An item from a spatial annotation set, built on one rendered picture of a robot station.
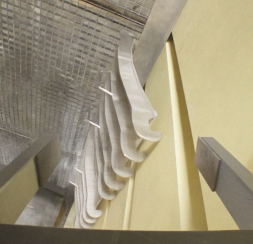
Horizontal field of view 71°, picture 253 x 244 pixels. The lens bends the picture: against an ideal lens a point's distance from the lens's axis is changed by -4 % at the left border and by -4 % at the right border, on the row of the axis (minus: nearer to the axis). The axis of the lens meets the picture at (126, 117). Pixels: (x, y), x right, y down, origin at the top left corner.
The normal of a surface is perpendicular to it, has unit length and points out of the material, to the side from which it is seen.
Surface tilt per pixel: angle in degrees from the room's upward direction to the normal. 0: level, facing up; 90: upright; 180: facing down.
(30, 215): 89
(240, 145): 90
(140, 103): 90
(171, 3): 0
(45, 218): 90
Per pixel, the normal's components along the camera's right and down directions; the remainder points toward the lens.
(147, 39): -0.14, 0.65
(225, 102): -0.93, -0.34
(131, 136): 0.34, -0.68
